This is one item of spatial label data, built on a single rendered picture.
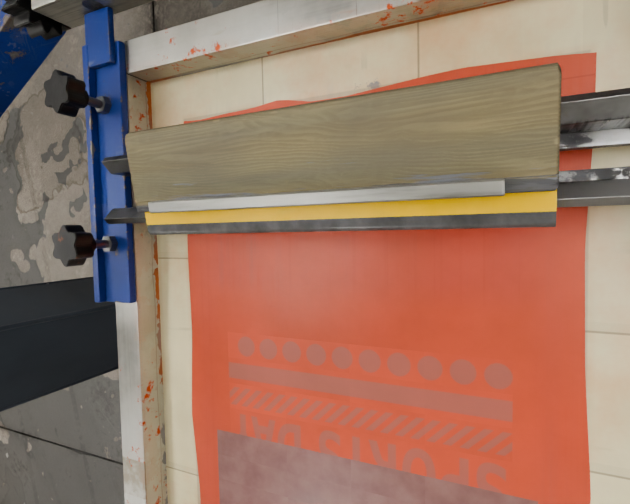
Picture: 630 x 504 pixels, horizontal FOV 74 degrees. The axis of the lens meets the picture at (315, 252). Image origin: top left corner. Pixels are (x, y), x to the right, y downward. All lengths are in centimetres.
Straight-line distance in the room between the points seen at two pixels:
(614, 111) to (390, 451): 34
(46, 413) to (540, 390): 256
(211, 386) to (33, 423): 237
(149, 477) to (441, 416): 37
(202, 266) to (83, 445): 212
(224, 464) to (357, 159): 40
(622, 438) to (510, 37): 34
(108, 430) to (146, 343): 184
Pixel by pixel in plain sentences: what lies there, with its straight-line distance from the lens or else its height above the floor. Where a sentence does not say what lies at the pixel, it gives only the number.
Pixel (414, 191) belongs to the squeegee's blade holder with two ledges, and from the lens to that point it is 29.
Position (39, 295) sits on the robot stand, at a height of 82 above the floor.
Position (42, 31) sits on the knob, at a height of 102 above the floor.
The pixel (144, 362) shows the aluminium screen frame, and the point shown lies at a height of 98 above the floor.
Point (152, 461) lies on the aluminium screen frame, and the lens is 61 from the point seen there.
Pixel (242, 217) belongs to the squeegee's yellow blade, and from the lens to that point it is 37.
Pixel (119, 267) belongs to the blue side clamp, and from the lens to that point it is 54.
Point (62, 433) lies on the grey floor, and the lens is 268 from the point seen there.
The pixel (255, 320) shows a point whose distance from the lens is 48.
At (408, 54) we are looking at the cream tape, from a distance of 43.
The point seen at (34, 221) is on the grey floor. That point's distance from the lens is 260.
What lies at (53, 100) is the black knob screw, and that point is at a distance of 54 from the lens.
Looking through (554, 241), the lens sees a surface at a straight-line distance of 39.
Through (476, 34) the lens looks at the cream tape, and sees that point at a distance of 43.
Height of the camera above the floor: 135
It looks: 65 degrees down
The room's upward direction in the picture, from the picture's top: 98 degrees counter-clockwise
